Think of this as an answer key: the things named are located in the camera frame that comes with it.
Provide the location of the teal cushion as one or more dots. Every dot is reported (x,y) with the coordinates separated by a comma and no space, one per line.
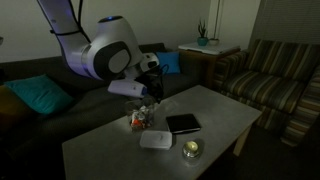
(40,95)

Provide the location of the wooden side table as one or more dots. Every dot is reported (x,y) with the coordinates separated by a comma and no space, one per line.
(208,66)

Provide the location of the teal pot with plant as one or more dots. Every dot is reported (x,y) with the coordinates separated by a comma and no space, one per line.
(202,41)

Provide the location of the clear container with snacks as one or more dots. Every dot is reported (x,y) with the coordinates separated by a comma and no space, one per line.
(140,116)

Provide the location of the dark orange cushion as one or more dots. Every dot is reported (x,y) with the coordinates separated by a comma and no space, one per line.
(11,108)

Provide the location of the glass candle jar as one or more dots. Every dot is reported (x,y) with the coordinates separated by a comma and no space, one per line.
(191,149)

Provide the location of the white container lid with button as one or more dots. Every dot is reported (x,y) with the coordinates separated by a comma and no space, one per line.
(155,140)

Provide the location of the dark grey sofa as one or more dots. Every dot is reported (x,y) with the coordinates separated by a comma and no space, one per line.
(66,110)

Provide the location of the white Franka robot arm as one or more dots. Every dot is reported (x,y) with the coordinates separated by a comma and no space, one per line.
(110,53)

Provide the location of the light wooden table leg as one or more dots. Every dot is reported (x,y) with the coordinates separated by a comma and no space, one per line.
(241,141)

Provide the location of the striped armchair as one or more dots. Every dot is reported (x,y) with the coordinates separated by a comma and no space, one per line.
(266,83)

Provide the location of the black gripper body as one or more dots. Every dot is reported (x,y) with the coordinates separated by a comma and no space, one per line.
(153,83)

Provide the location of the black tablet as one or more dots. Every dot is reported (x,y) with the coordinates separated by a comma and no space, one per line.
(182,123)

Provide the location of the grey window blinds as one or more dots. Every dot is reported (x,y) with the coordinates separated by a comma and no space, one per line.
(286,20)

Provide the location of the white pot with tall stems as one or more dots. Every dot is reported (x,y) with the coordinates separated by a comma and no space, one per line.
(213,42)

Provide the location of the white board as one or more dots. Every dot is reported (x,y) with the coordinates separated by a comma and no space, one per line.
(208,48)

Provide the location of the blue cushion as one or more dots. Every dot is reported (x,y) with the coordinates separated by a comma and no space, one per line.
(170,63)

